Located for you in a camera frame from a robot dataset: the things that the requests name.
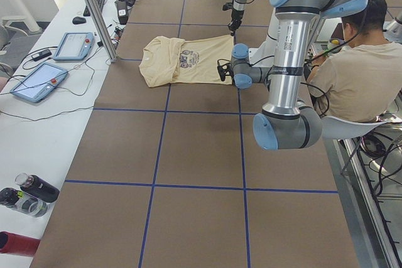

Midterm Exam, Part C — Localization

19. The upper blue teach pendant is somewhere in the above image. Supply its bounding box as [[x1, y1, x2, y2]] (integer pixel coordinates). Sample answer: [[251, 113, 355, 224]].
[[53, 32, 94, 62]]

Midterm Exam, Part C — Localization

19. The blue teach pendant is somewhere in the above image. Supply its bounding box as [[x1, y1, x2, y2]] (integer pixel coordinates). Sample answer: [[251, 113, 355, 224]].
[[9, 62, 68, 104], [53, 32, 94, 62]]

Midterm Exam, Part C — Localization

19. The lower blue teach pendant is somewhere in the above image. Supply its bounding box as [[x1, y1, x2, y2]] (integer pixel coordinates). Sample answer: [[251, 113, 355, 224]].
[[9, 62, 68, 104]]

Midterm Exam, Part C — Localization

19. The red cylinder bottle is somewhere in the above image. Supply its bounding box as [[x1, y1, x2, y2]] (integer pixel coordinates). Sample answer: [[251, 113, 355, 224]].
[[1, 232, 41, 257]]

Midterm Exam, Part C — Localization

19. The clear drink bottle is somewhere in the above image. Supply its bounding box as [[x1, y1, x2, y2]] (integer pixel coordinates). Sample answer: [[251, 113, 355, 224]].
[[1, 188, 48, 218]]

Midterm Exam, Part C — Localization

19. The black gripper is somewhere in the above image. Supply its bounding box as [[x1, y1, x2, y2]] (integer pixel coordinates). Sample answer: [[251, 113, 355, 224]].
[[227, 9, 244, 36]]

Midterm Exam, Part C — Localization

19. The seated person in beige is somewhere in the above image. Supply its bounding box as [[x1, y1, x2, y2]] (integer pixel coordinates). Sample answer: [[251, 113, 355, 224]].
[[307, 0, 401, 122]]

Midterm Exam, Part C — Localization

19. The white plastic chair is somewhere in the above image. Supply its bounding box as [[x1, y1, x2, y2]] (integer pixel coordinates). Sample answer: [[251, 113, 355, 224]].
[[321, 116, 387, 174]]

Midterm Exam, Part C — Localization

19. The black computer mouse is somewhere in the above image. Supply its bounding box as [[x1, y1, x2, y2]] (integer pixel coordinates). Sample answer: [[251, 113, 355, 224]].
[[72, 16, 87, 25]]

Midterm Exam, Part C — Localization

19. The cream long-sleeve graphic shirt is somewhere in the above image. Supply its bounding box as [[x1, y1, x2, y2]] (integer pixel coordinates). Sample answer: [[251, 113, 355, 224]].
[[139, 35, 234, 87]]

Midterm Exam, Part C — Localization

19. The black drink bottle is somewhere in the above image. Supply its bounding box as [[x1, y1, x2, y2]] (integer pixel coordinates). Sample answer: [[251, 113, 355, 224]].
[[14, 173, 60, 203]]

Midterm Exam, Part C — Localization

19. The aluminium frame post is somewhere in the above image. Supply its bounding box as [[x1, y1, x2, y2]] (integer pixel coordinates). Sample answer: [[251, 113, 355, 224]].
[[85, 0, 117, 63]]

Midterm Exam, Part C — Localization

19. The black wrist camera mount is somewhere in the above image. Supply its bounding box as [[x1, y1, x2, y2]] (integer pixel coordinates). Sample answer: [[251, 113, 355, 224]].
[[222, 2, 233, 11], [217, 59, 234, 82]]

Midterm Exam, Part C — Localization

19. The white central mounting column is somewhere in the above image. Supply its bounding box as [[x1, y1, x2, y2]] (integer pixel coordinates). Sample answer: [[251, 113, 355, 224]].
[[249, 10, 279, 67]]

